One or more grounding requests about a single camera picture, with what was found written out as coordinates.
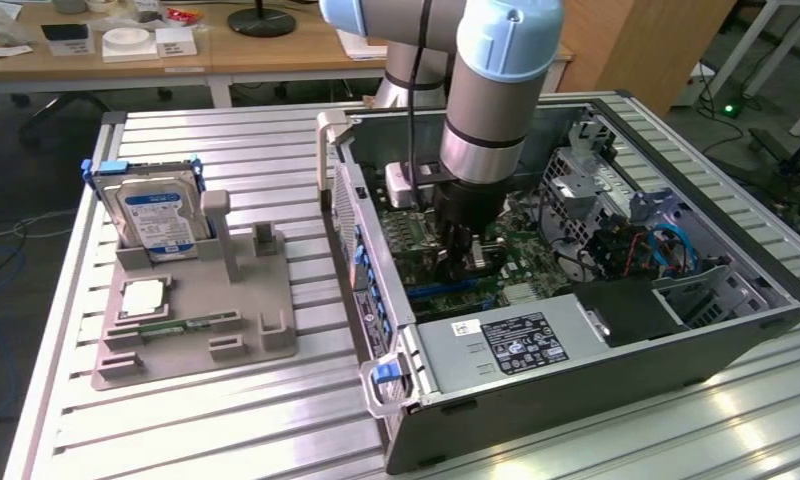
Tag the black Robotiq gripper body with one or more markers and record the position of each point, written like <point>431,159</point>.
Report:
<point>470,205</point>

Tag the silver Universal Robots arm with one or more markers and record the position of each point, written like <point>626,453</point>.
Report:
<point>487,100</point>

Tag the blue expansion slot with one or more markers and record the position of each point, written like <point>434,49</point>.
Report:
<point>434,291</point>

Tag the green motherboard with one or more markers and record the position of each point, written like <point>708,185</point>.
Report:
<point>527,260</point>

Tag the grey metal drive cage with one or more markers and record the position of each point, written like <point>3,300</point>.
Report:
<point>574,195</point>

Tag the silver power supply unit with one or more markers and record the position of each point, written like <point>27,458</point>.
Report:
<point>454,360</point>

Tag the open black PC case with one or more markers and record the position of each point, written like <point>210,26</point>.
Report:
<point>574,400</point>

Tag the stack of white papers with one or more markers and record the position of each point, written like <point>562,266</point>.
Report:
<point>363,50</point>

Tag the grey plastic parts rack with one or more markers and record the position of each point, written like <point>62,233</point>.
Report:
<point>200,295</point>

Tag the wooden cabinet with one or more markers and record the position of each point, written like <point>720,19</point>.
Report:
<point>641,50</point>

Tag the grey metal disk bay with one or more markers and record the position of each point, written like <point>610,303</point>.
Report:
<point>728,290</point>

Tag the device with green light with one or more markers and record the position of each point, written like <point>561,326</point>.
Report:
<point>729,108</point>

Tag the green RAM stick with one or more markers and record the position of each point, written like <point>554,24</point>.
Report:
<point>180,327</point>

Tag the hard disk with blue carrier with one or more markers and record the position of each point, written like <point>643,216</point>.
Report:
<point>156,220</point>

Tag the wooden desk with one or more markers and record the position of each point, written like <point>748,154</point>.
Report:
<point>240,55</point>

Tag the black floor stand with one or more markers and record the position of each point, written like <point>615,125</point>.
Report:
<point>770,145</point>

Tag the silver CPU chip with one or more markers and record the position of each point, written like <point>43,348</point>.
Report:
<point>143,299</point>

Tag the black round lamp base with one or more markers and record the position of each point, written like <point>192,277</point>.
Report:
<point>262,22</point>

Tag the small plain white box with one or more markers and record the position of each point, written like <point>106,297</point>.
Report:
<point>175,42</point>

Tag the red packet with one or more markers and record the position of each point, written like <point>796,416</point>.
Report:
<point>182,16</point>

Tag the white round object on box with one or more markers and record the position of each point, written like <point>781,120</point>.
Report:
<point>130,45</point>

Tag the black office chair base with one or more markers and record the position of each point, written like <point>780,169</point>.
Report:
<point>60,107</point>

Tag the white box with black top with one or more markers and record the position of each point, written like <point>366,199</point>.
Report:
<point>68,39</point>

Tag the grey cup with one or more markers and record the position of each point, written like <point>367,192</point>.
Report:
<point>71,6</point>

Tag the white paper slip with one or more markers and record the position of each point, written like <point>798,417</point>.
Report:
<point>7,51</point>

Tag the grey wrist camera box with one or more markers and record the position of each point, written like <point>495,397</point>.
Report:
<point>401,187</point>

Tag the white table frame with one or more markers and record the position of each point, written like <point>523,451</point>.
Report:
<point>754,91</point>

